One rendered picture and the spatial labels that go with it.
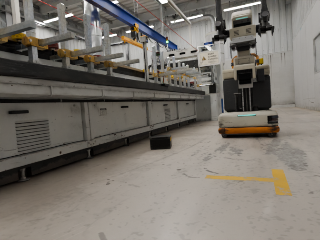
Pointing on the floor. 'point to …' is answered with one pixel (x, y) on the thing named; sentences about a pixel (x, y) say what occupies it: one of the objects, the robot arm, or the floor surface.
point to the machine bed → (76, 123)
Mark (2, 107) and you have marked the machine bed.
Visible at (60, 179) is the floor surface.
